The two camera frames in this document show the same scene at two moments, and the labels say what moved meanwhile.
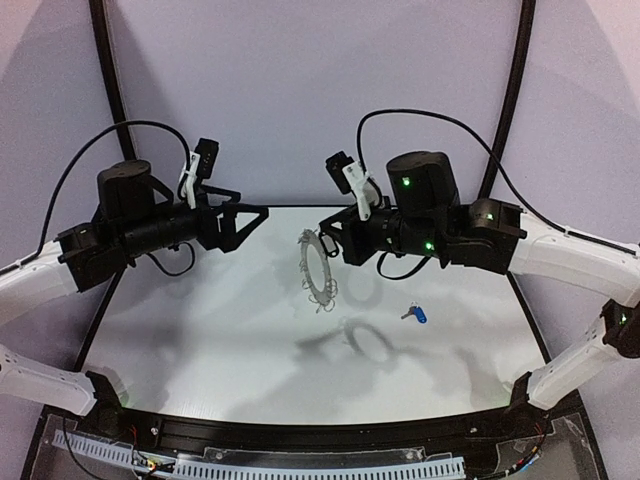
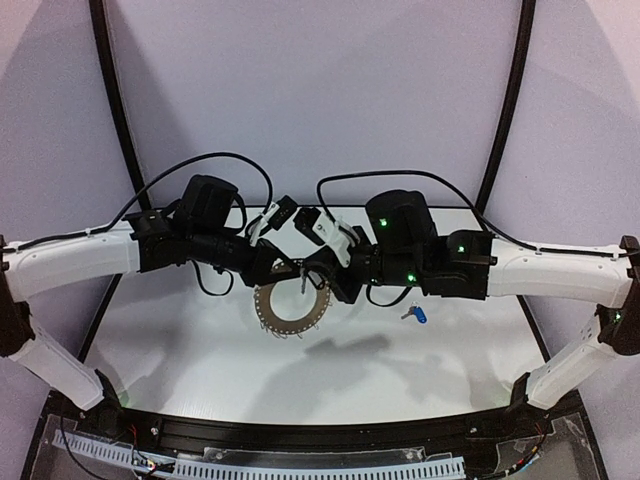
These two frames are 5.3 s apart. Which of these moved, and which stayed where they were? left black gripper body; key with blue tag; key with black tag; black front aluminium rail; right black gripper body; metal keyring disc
Moved: right black gripper body; key with black tag; left black gripper body; metal keyring disc
Stayed: key with blue tag; black front aluminium rail
